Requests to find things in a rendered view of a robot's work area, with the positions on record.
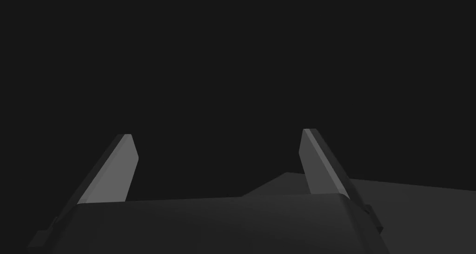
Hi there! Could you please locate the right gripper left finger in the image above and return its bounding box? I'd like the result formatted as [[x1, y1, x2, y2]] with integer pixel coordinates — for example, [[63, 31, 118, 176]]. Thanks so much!
[[64, 134, 139, 214]]

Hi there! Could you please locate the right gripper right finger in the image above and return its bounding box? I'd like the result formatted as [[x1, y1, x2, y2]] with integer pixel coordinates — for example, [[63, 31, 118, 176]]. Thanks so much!
[[298, 128, 367, 210]]

